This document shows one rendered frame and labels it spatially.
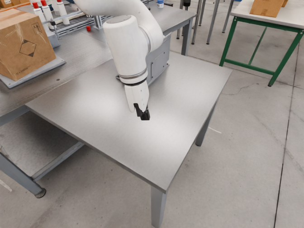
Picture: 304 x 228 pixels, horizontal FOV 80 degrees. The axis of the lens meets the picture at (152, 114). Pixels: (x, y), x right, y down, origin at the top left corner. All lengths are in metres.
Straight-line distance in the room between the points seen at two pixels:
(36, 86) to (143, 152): 0.77
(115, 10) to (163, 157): 0.54
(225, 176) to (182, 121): 0.96
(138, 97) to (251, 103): 2.04
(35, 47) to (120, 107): 0.66
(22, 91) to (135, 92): 0.85
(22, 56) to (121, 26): 0.93
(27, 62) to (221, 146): 1.68
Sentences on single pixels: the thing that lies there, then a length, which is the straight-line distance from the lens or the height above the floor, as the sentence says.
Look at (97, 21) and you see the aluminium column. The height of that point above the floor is 0.89.
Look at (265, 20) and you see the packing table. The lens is 2.47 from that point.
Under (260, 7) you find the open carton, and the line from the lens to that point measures 2.51.
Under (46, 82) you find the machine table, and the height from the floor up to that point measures 0.83.
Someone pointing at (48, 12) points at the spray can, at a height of 1.01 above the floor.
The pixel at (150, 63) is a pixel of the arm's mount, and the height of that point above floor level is 0.96.
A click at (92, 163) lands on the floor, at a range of 1.76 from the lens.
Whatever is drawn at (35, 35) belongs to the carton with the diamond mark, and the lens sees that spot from 1.34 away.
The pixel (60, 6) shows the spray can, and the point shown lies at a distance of 1.82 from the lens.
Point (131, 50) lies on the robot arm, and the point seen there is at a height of 1.27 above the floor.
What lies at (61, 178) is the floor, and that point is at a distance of 1.80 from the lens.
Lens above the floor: 1.49
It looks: 47 degrees down
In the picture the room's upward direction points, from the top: straight up
